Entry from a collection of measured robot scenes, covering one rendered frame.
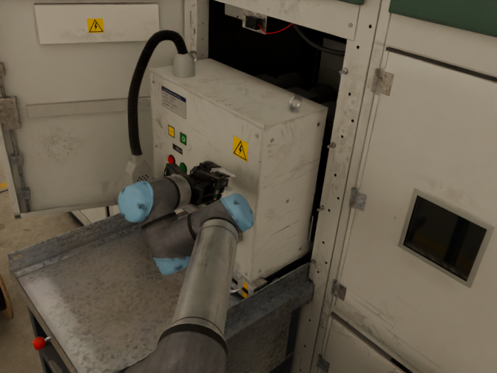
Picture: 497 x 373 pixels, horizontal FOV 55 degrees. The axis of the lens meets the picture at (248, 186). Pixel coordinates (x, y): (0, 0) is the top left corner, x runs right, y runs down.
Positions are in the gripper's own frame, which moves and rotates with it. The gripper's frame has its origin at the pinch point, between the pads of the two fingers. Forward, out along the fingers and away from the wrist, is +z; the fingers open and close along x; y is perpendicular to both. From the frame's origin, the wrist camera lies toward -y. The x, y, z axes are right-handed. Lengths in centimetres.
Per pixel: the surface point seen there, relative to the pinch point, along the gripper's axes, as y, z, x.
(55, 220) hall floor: -171, 88, -103
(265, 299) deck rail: 15.2, 10.2, -33.8
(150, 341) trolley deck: -1.3, -16.9, -43.4
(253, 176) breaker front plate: 9.2, -1.2, 2.8
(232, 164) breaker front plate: 1.5, 0.9, 3.1
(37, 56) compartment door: -68, -6, 16
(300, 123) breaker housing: 14.5, 6.8, 17.3
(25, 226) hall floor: -180, 73, -107
